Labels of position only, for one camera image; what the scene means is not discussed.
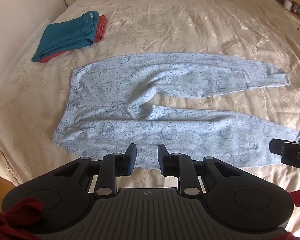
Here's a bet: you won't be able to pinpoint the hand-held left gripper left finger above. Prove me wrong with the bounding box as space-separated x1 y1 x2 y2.
51 144 137 196

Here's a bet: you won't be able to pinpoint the dark red knotted cloth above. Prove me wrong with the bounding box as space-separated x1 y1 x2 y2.
0 197 45 240

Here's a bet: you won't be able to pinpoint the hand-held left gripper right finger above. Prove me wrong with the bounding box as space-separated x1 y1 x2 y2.
157 144 243 196

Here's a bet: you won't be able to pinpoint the beige satin bedspread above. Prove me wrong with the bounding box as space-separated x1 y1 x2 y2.
0 0 300 197

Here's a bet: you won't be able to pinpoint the light blue floral pants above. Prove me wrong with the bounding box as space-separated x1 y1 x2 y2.
51 52 300 169

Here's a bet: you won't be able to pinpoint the folded red garment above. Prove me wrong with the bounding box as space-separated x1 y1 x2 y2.
39 15 108 64

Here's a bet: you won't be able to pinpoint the cream nightstand with clutter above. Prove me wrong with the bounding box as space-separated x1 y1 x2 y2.
272 0 300 45

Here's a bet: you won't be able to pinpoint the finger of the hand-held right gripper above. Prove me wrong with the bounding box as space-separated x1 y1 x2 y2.
269 138 286 155

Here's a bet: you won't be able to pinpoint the folded teal pants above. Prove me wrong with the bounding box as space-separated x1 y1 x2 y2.
31 10 100 63

